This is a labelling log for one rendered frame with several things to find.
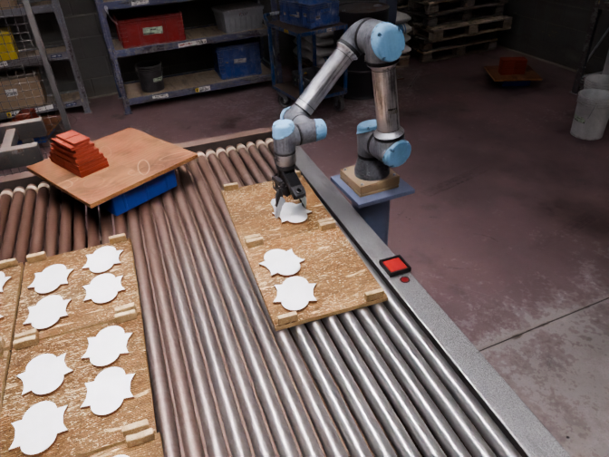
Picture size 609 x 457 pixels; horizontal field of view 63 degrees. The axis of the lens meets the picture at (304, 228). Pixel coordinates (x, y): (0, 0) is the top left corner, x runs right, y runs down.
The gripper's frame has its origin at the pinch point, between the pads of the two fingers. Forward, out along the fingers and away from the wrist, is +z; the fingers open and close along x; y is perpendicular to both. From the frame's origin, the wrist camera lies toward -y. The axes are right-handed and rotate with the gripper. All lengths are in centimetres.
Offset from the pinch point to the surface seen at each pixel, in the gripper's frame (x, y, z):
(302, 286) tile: 18.1, -38.7, -0.5
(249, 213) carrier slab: 12.9, 9.8, 0.6
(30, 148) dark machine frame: 77, 105, -7
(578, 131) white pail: -336, 94, 88
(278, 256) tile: 16.8, -21.1, -0.5
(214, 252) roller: 33.0, -3.6, 2.2
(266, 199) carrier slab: 2.9, 14.9, 0.6
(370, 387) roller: 22, -78, 2
